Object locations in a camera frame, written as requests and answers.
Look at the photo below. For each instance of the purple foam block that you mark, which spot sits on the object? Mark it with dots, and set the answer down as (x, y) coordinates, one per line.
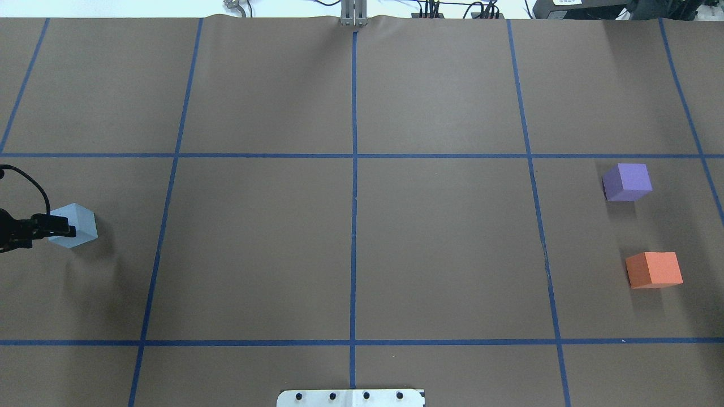
(626, 182)

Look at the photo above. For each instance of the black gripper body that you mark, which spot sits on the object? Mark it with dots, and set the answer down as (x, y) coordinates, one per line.
(22, 230)

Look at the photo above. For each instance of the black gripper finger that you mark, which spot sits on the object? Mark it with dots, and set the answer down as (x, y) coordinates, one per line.
(49, 222)
(42, 233)

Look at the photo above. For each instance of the light blue foam block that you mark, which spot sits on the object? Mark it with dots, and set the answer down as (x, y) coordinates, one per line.
(82, 219)

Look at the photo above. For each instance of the aluminium frame post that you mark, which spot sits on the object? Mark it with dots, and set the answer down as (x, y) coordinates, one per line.
(354, 13)

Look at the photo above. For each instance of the orange foam block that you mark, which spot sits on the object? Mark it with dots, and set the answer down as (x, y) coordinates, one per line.
(653, 270)

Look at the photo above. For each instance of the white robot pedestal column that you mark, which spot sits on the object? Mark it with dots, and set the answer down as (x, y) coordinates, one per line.
(352, 397)

